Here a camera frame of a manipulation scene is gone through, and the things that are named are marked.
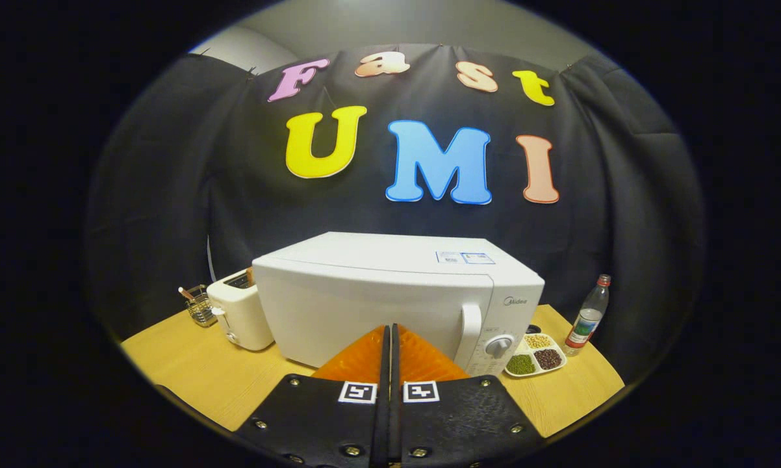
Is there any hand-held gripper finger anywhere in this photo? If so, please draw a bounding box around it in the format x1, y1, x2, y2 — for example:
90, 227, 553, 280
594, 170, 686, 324
235, 324, 391, 468
390, 323, 547, 468

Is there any white toaster oven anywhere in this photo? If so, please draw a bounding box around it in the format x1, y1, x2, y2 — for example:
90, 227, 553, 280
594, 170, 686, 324
252, 231, 546, 378

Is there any white pop-up toaster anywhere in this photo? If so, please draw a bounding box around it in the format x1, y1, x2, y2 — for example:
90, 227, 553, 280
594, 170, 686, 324
207, 268, 275, 352

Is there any white divided dish with beans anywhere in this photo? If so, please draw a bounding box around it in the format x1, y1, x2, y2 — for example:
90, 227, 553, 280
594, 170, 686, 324
504, 331, 567, 378

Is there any clear plastic bottle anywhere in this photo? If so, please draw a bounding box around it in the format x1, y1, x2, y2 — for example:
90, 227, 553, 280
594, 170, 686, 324
564, 274, 612, 356

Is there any black backdrop cloth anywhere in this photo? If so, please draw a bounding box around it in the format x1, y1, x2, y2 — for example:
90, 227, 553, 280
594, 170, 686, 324
85, 42, 706, 384

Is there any wire mesh basket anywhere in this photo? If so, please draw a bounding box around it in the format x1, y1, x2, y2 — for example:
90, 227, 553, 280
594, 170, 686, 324
184, 284, 218, 328

